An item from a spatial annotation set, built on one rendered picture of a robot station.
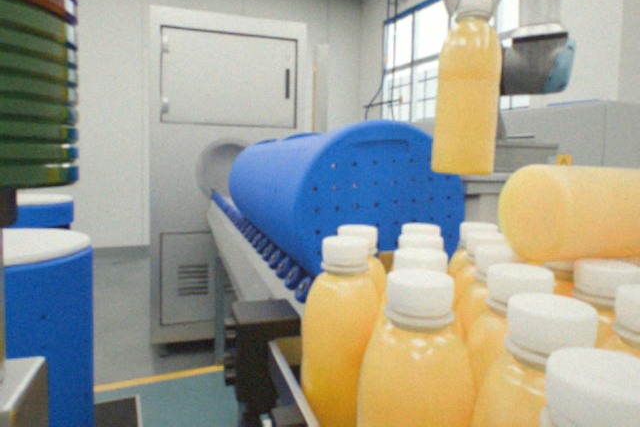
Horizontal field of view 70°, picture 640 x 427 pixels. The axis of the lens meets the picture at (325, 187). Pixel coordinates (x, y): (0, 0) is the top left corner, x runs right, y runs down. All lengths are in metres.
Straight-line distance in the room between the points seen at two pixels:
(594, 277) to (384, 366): 0.16
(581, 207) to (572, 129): 1.95
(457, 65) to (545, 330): 0.36
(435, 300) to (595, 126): 1.99
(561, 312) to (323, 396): 0.22
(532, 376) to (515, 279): 0.08
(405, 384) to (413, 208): 0.47
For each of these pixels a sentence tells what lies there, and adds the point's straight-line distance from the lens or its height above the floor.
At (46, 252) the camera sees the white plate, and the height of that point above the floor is 1.03.
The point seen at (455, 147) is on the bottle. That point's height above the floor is 1.19.
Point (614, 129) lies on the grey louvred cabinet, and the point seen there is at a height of 1.33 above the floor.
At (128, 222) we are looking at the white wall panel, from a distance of 5.66.
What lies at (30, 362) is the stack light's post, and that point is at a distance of 0.19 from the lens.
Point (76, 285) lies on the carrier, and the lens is 0.78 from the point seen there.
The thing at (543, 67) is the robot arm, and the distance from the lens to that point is 1.10.
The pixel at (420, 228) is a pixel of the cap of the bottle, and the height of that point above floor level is 1.10.
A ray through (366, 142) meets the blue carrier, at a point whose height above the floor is 1.20.
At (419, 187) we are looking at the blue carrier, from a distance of 0.71.
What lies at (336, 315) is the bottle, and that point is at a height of 1.05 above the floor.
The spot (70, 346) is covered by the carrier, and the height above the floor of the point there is 0.89.
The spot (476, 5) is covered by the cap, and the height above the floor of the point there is 1.35.
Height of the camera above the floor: 1.17
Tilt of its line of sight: 3 degrees down
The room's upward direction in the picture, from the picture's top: 1 degrees clockwise
